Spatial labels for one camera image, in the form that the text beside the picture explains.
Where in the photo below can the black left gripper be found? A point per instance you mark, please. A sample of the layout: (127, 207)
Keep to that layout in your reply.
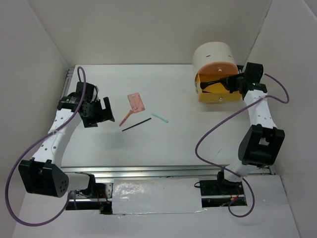
(104, 114)

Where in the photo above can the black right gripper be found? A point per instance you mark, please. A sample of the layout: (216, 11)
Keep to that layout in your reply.
(228, 82)

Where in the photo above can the orange drawer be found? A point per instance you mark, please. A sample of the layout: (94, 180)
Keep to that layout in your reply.
(218, 68)

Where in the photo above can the cream round drawer organizer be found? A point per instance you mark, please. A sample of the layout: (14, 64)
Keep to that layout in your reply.
(211, 52)

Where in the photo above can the pink makeup palette card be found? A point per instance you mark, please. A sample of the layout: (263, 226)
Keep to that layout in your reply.
(136, 102)

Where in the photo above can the black fan makeup brush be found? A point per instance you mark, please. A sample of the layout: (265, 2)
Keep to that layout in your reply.
(204, 85)

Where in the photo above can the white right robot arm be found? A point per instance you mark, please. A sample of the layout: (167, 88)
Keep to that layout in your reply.
(261, 144)

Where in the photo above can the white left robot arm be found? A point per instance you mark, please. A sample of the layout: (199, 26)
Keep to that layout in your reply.
(42, 174)

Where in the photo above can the pink makeup brush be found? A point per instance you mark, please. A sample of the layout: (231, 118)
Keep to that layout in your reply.
(126, 117)

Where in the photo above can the thin black eyeliner pencil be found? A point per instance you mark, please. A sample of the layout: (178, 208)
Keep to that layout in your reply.
(137, 124)

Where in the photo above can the teal plastic spatula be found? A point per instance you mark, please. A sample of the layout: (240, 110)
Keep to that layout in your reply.
(161, 118)

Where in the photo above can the white foil covered panel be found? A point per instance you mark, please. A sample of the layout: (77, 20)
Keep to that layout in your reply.
(156, 196)

